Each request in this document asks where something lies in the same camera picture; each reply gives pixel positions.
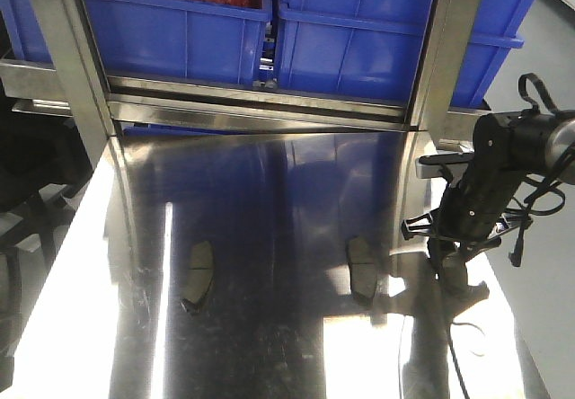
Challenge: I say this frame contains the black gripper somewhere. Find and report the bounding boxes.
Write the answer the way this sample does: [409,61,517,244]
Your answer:
[402,113,527,262]

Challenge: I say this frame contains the grey brake pad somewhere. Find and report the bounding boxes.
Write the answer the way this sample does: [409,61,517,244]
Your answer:
[181,241,215,314]
[346,236,377,307]

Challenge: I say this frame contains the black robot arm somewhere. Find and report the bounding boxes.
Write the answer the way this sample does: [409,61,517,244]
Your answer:
[402,111,574,261]

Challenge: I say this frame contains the blue plastic crate right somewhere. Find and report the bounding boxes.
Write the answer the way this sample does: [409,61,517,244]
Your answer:
[275,0,535,108]

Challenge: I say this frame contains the blue plastic crate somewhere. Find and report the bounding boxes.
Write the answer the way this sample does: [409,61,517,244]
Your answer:
[275,0,535,108]
[1,0,272,86]

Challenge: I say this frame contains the blue plastic crate left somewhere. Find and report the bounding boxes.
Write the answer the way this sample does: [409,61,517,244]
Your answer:
[1,0,272,86]

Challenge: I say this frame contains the black office chair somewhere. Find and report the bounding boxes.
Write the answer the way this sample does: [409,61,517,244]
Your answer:
[1,97,93,357]

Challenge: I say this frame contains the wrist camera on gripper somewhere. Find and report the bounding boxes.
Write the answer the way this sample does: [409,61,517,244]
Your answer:
[415,153,474,182]

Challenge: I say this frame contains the black cables on arm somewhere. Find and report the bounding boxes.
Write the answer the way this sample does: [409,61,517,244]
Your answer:
[424,73,575,399]

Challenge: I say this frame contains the steel rack frame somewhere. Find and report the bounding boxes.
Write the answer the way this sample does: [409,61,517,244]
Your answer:
[1,0,481,160]

